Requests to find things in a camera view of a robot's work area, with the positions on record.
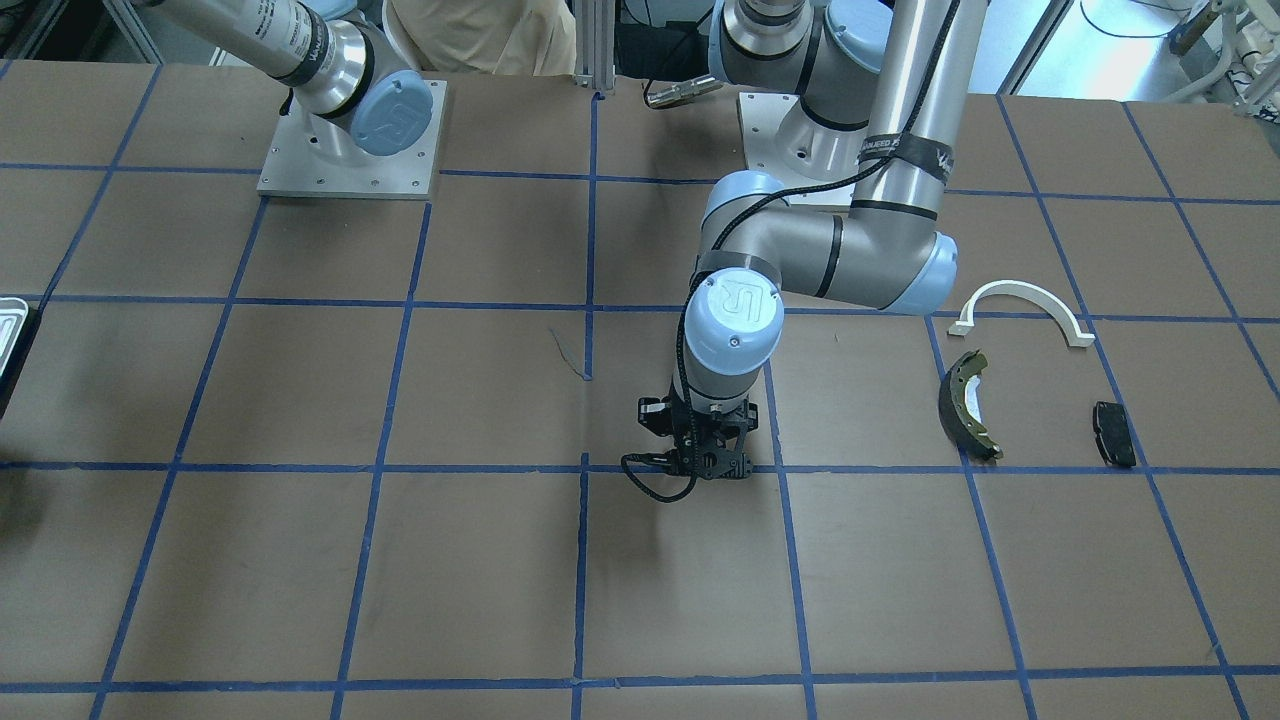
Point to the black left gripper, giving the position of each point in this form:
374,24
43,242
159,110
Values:
657,415

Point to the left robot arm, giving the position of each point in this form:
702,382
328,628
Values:
879,90

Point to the green brake shoe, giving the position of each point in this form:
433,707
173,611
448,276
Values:
959,408

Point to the black brake pad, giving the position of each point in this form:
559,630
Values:
1113,435

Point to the person in beige shirt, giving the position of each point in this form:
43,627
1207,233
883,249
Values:
503,38

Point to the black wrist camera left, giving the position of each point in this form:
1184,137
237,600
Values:
658,415

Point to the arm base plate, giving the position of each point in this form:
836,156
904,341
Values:
310,158
804,140

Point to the aluminium frame post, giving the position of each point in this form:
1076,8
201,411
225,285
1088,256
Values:
594,54

